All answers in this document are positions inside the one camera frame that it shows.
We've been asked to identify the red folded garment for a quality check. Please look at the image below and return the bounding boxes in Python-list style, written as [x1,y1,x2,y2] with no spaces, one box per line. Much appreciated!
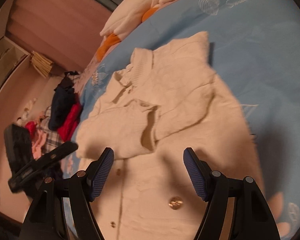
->
[57,93,83,142]

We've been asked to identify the yellow tassel fringe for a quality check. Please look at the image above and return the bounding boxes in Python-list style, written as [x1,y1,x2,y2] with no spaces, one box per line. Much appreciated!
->
[30,51,54,78]

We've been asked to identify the pink garment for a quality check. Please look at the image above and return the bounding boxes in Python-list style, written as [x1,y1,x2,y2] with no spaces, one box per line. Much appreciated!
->
[32,129,47,159]

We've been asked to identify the blue floral duvet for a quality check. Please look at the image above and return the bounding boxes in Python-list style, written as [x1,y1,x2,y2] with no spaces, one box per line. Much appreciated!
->
[61,0,300,240]

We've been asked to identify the pink curtain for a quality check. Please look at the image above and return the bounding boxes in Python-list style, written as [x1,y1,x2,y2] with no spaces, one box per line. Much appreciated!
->
[6,0,111,71]

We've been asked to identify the dark navy hanging cloth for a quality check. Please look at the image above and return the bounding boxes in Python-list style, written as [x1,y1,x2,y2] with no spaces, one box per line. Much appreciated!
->
[4,124,33,177]

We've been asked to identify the red puffer garment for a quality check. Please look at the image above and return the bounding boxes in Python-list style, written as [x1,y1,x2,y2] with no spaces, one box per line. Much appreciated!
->
[24,121,37,140]

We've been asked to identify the navy folded garment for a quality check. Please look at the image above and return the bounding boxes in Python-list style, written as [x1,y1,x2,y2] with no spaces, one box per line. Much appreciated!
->
[48,76,76,131]

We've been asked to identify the plaid cloth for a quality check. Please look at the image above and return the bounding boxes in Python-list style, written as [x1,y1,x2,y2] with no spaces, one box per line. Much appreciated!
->
[39,106,63,154]

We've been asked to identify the white duck plush toy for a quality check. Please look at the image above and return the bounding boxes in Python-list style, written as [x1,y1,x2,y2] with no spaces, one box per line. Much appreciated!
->
[96,0,176,62]

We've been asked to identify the white quilted jacket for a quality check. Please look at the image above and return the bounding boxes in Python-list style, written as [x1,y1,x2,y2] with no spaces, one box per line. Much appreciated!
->
[76,31,264,239]

